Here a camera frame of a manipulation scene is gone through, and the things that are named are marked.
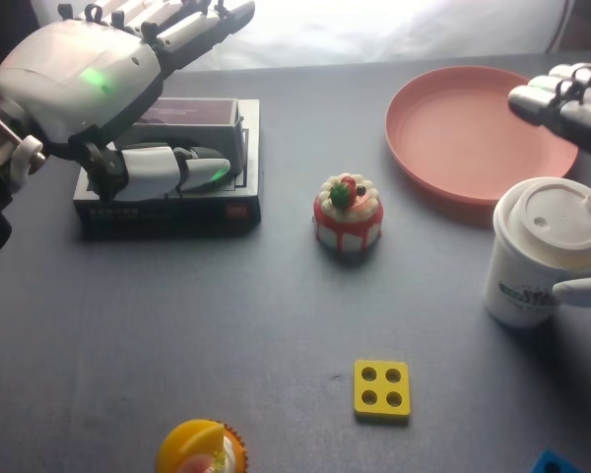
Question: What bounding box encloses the blue block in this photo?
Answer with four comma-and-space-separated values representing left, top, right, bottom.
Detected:
528, 447, 586, 473

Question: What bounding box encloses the dark rectangular box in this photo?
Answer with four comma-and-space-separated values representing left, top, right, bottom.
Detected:
72, 98, 263, 238

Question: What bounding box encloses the yellow four-hole block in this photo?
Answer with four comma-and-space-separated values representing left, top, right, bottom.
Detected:
352, 359, 412, 427

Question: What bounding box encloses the pink round plate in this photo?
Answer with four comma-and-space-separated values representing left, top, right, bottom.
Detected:
384, 66, 581, 207

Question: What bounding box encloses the red white toy cake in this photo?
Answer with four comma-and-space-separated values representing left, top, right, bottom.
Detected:
312, 172, 386, 258

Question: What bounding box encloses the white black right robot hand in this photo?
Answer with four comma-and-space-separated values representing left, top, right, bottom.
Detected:
507, 54, 591, 312

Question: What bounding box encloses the orange toy cupcake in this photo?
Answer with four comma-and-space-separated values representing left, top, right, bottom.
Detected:
155, 418, 248, 473

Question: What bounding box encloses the grey table cloth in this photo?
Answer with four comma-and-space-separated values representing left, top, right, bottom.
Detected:
0, 48, 591, 473

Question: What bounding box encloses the white paper coffee cup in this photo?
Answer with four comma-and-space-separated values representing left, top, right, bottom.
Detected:
483, 175, 591, 330

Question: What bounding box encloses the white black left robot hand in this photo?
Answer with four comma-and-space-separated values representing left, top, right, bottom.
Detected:
0, 0, 257, 203

